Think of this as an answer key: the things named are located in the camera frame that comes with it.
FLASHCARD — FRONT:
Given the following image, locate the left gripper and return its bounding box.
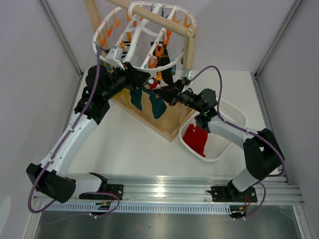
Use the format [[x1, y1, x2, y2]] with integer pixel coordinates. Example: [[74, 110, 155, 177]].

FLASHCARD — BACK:
[[102, 61, 151, 101]]

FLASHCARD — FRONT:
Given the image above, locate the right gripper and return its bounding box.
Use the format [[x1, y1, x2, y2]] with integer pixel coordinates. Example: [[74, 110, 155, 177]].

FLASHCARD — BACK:
[[153, 79, 203, 113]]

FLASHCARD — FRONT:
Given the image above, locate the dark teal sock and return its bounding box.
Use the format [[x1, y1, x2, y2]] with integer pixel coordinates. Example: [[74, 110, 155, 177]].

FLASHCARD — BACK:
[[130, 89, 143, 111], [142, 78, 167, 119]]

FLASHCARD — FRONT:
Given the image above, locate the white round clip hanger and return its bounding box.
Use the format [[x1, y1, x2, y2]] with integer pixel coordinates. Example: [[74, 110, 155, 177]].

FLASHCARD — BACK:
[[86, 0, 197, 75]]

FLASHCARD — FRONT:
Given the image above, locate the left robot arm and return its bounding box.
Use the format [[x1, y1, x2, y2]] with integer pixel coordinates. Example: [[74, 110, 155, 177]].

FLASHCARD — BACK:
[[26, 62, 151, 203]]

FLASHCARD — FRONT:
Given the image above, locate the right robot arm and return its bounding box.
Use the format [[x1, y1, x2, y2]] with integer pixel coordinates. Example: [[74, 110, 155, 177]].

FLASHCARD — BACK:
[[154, 80, 285, 201]]

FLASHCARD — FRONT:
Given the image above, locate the wooden hanger stand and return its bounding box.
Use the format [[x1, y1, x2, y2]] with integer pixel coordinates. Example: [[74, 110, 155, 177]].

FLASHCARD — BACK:
[[76, 0, 196, 141]]

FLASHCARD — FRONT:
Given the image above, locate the dark navy patterned sock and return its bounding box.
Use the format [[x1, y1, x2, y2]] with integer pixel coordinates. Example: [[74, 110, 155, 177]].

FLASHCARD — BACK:
[[149, 41, 173, 86]]

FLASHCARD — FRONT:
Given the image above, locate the white striped sock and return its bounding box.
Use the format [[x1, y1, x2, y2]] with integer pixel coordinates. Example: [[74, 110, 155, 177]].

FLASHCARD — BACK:
[[120, 40, 131, 54]]

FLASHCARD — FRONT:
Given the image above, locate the red sock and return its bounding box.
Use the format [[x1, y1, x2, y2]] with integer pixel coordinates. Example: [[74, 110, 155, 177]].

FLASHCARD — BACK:
[[183, 124, 208, 157]]

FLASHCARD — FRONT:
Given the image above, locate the white perforated plastic basket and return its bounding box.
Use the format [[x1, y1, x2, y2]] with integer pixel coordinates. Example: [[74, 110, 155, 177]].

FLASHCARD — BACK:
[[178, 99, 247, 162]]

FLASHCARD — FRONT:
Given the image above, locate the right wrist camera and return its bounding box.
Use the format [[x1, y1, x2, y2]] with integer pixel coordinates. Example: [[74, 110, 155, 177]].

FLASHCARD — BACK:
[[180, 69, 194, 87]]

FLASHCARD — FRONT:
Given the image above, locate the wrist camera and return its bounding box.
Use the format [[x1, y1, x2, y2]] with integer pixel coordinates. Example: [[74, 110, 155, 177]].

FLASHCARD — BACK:
[[180, 69, 194, 87], [105, 46, 125, 70]]

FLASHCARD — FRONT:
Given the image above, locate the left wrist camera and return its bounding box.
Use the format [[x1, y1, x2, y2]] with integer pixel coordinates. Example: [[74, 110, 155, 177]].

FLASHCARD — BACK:
[[105, 46, 125, 70]]

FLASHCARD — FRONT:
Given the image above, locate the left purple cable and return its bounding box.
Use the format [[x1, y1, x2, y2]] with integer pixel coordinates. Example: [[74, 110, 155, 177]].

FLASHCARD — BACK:
[[27, 46, 120, 219]]

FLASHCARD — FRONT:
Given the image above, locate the purple cable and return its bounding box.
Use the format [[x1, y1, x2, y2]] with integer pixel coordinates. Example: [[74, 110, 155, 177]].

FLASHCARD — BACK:
[[184, 65, 286, 220], [27, 46, 120, 219]]

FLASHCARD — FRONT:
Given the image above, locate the aluminium mounting rail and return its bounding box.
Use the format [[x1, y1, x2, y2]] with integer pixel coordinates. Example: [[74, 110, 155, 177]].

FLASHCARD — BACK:
[[34, 174, 306, 215]]

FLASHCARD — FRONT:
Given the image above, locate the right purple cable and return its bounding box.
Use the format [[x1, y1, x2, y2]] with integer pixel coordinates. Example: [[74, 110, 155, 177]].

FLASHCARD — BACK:
[[184, 65, 286, 220]]

